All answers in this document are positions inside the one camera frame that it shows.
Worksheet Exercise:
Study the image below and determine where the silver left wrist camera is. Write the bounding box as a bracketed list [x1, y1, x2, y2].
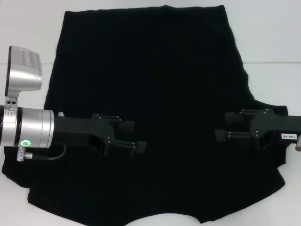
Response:
[5, 46, 43, 111]

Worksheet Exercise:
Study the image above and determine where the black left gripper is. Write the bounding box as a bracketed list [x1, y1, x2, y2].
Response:
[53, 113, 148, 156]

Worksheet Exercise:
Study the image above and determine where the black shirt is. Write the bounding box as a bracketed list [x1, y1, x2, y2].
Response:
[1, 5, 294, 226]

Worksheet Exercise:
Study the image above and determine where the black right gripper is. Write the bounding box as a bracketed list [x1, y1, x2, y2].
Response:
[215, 108, 301, 150]

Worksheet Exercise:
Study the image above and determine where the grey left arm cable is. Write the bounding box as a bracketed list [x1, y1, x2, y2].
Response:
[16, 145, 68, 162]

